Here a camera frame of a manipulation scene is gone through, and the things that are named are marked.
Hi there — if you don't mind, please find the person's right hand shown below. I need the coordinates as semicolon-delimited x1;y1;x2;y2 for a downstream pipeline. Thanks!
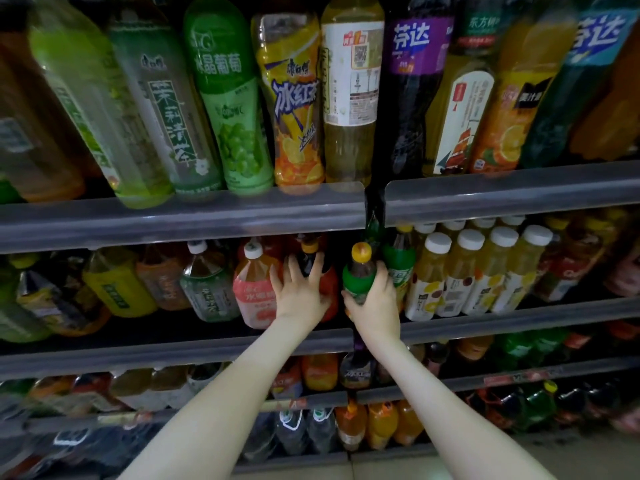
343;259;403;348

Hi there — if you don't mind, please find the person's right forearm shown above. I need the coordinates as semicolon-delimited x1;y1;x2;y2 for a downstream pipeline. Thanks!
370;335;556;480

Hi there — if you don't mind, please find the person's left forearm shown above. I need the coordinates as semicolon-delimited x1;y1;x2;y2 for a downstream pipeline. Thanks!
120;319;316;480

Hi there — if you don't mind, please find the person's left hand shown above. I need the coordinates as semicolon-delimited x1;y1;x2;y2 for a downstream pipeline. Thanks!
270;253;331;336

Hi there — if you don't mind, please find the green bottle yellow cap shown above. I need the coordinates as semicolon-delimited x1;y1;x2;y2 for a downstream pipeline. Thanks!
342;241;380;303

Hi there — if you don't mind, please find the drinks shelf unit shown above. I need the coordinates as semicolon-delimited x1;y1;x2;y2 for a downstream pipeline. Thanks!
0;0;640;480

